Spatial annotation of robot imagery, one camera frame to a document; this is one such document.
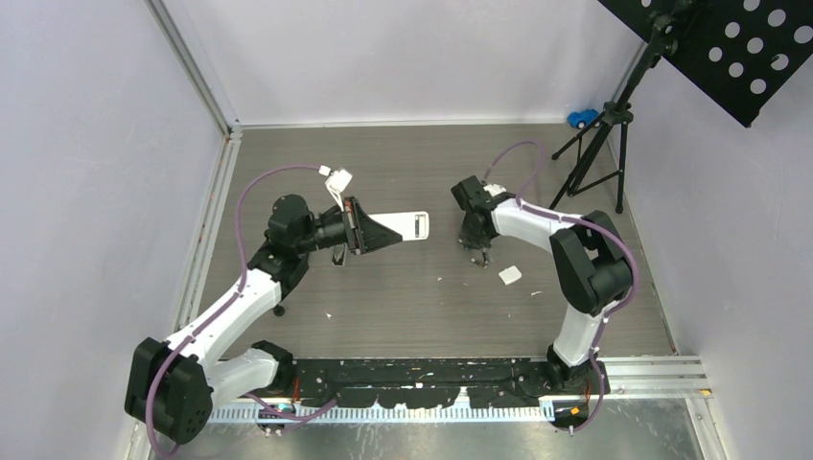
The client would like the black perforated music stand tray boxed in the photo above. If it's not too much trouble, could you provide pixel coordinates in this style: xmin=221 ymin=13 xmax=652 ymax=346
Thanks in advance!
xmin=602 ymin=0 xmax=812 ymax=127

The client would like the white rectangular box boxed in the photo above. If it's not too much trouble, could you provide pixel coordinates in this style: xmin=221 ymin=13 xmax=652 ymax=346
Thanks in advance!
xmin=331 ymin=244 xmax=348 ymax=266

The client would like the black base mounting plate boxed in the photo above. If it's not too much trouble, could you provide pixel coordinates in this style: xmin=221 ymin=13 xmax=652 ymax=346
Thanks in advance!
xmin=252 ymin=357 xmax=610 ymax=409

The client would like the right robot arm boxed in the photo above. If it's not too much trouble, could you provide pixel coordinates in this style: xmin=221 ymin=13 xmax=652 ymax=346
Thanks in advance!
xmin=451 ymin=175 xmax=639 ymax=394

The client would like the black tripod stand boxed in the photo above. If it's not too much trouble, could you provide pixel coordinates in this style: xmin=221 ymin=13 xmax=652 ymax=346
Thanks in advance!
xmin=549 ymin=13 xmax=676 ymax=214

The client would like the white remote control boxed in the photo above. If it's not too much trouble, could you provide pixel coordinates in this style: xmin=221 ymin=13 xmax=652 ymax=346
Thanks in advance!
xmin=370 ymin=211 xmax=430 ymax=242

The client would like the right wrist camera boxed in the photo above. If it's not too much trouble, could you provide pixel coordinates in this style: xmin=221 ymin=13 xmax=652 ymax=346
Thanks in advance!
xmin=483 ymin=183 xmax=506 ymax=196

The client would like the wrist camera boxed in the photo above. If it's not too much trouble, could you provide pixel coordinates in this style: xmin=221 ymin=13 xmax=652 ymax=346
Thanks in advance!
xmin=318 ymin=165 xmax=353 ymax=207
xmin=483 ymin=183 xmax=506 ymax=196

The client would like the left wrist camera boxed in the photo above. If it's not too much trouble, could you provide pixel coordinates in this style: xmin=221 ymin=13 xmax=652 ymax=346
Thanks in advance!
xmin=318 ymin=165 xmax=353 ymax=207

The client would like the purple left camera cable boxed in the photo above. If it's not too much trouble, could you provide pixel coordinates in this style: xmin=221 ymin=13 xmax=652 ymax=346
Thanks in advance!
xmin=146 ymin=163 xmax=332 ymax=460

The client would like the blue toy car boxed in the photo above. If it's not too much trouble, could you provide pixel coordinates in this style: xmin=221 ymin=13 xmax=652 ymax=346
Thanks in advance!
xmin=566 ymin=108 xmax=600 ymax=129

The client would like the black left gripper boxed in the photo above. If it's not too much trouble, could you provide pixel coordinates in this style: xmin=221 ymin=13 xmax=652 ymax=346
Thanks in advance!
xmin=295 ymin=196 xmax=401 ymax=255

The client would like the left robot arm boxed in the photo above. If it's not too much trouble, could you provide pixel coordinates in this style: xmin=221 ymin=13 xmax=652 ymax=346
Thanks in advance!
xmin=124 ymin=195 xmax=430 ymax=445

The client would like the white battery cover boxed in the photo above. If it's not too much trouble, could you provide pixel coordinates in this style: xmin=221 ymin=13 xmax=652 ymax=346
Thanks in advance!
xmin=498 ymin=265 xmax=523 ymax=286

